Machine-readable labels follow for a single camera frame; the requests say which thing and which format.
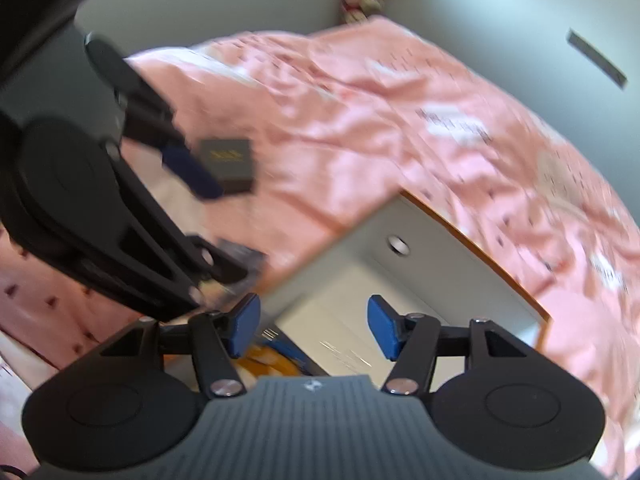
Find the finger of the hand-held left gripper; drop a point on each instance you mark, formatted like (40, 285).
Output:
(195, 175)
(200, 260)

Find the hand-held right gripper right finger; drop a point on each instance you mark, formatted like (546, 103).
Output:
(382, 332)

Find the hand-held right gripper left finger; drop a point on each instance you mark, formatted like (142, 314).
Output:
(245, 327)

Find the black square gift box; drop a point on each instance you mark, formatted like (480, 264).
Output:
(227, 160)

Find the orange box with white inside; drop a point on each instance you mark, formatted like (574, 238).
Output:
(400, 280)

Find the yellow and blue packet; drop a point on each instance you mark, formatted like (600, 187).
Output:
(270, 357)

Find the pink dotted cloth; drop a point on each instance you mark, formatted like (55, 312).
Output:
(45, 310)

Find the pink printed blanket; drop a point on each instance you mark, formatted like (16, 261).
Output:
(375, 110)

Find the grey wall strip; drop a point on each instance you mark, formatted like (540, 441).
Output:
(595, 57)

